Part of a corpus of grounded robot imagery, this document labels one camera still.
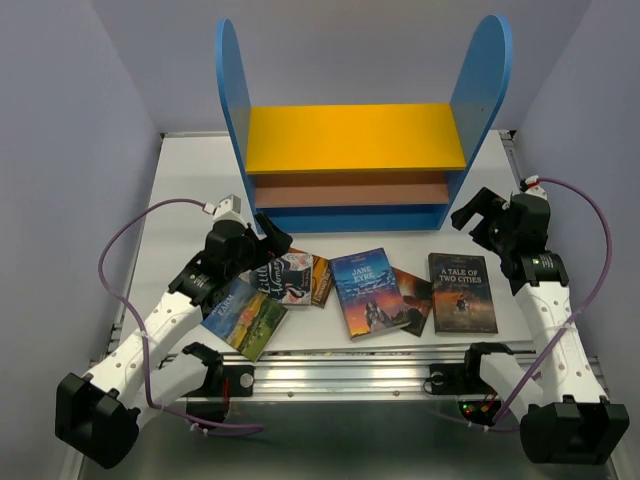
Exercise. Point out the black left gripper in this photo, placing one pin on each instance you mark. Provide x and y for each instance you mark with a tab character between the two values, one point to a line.
275	243

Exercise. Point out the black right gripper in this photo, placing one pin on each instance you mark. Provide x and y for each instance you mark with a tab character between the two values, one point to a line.
480	204

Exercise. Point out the Little Women floral book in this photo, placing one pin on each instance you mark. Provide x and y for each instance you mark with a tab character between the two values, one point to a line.
268	279

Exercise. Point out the Edward Tulane brown book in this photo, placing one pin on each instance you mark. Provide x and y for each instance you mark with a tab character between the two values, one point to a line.
320	282

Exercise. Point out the Animal Farm book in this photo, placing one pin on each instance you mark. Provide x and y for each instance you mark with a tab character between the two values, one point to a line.
245	320

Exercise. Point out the Jane Eyre blue book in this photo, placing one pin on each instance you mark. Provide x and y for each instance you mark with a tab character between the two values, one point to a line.
368	294

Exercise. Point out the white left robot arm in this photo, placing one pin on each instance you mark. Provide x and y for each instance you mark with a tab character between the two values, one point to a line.
102	412

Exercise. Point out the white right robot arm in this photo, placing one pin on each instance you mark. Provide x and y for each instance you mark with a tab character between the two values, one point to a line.
563	413

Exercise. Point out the Tale Of Two Cities book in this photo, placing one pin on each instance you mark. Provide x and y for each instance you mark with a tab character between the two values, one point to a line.
461	295

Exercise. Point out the Three Days To See book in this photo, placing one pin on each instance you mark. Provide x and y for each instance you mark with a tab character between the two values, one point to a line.
417	296

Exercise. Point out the blue yellow wooden bookshelf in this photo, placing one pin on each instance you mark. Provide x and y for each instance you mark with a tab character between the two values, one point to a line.
359	167

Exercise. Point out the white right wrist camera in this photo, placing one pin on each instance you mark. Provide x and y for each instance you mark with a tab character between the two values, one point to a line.
531	186

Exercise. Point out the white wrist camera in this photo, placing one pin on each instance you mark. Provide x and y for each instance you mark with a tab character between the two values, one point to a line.
229	208
531	186

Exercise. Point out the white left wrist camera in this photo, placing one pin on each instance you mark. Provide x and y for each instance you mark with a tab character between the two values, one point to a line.
229	208

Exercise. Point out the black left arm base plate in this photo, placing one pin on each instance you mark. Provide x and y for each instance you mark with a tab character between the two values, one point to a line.
235	380

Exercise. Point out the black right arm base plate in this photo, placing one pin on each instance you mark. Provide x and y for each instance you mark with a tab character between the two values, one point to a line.
453	379

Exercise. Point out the aluminium mounting rail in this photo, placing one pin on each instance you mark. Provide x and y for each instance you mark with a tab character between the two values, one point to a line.
284	377

